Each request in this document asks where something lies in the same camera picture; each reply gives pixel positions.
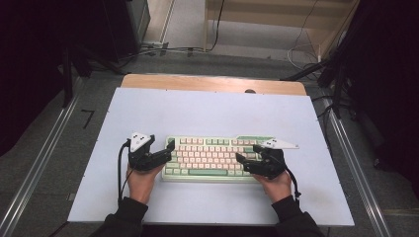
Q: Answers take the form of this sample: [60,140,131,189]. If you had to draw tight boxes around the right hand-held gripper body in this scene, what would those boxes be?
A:
[246,137,300,181]

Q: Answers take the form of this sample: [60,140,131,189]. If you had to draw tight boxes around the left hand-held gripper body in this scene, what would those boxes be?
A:
[127,131,166,173]

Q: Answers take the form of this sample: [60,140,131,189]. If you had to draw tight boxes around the green and pink keyboard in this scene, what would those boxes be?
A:
[160,134,277,184]

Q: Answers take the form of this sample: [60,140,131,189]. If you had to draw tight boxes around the person's right hand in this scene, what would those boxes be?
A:
[252,169,293,204]

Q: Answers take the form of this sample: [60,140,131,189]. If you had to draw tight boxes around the person's left hand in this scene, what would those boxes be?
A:
[126,163,165,205]

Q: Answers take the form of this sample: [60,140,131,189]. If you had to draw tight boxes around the white table board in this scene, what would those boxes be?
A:
[66,86,356,228]

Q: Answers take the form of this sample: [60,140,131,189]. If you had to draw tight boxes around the wooden table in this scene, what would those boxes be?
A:
[120,73,308,97]

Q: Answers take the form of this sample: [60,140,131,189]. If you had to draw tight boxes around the grey power strip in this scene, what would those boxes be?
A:
[141,40,170,50]

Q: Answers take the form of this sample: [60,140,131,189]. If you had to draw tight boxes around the black metal stand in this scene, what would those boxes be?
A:
[280,31,358,120]
[59,42,127,109]

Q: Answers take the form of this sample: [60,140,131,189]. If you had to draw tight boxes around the black cabinet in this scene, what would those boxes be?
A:
[100,0,152,64]

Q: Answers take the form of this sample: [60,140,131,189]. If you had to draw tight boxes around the light wooden shelf unit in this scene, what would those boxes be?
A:
[203,0,361,61]

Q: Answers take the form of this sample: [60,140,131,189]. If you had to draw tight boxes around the dark curtain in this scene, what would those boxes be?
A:
[0,0,110,157]
[342,0,419,198]

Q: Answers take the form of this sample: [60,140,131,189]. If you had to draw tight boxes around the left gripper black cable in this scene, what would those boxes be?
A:
[117,139,136,202]

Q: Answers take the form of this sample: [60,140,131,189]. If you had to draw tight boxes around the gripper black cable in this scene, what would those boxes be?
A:
[117,139,136,202]
[285,167,302,200]

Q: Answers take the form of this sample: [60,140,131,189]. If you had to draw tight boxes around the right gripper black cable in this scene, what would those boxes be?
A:
[285,167,302,200]

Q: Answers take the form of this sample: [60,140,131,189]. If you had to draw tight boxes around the aluminium floor rail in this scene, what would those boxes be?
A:
[320,98,393,237]
[0,93,82,237]

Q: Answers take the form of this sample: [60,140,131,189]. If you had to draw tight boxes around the white floor cable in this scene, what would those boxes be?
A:
[286,0,321,71]

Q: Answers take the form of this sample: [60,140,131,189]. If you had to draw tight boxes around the black floor cable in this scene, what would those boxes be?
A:
[126,0,226,59]

